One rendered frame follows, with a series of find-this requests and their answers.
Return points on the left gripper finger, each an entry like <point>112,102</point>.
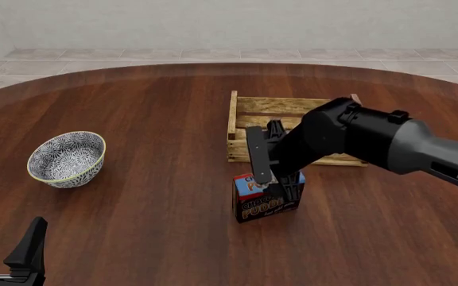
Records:
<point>30,247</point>

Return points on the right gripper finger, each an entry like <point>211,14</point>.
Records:
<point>276,129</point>
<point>291,190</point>

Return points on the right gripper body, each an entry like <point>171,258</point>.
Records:
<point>280,158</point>

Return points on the wooden slat tray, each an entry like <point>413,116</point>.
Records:
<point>268,105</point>

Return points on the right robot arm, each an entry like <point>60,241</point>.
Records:
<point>376,140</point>

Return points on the patterned black and white bowl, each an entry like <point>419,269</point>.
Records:
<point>64,158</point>

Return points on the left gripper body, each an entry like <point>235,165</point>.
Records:
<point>6,280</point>

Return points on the chocolate pudding box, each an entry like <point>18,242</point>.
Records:
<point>258,208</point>

